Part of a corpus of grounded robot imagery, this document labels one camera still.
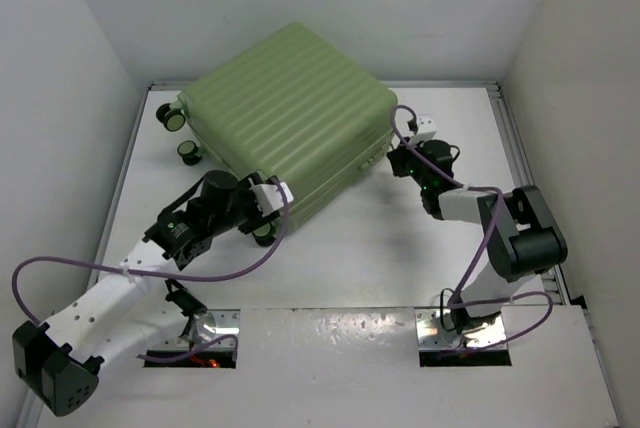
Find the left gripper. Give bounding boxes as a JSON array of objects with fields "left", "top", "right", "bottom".
[{"left": 208, "top": 171, "right": 277, "bottom": 234}]

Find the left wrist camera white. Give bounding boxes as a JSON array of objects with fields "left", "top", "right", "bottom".
[{"left": 251, "top": 182, "right": 294, "bottom": 216}]

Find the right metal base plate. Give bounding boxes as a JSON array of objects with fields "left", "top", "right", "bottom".
[{"left": 414, "top": 308, "right": 508, "bottom": 353}]

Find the metal base plate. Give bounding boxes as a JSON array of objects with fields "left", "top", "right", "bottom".
[
  {"left": 186, "top": 310, "right": 240, "bottom": 351},
  {"left": 414, "top": 308, "right": 508, "bottom": 353}
]

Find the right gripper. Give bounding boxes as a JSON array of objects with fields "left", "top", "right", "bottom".
[{"left": 390, "top": 136, "right": 432, "bottom": 190}]

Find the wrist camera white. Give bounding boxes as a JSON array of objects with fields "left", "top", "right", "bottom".
[
  {"left": 251, "top": 182, "right": 294, "bottom": 216},
  {"left": 408, "top": 115, "right": 437, "bottom": 146}
]

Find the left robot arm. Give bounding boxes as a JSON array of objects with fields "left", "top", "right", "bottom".
[{"left": 11, "top": 170, "right": 294, "bottom": 417}]

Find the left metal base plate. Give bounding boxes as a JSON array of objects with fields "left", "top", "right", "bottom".
[{"left": 186, "top": 310, "right": 240, "bottom": 351}]

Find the light green suitcase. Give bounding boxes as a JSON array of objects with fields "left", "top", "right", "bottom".
[{"left": 156, "top": 22, "right": 397, "bottom": 232}]

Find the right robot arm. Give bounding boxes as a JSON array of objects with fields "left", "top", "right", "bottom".
[{"left": 387, "top": 137, "right": 568, "bottom": 333}]

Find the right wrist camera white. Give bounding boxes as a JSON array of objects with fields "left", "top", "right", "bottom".
[{"left": 408, "top": 115, "right": 437, "bottom": 146}]

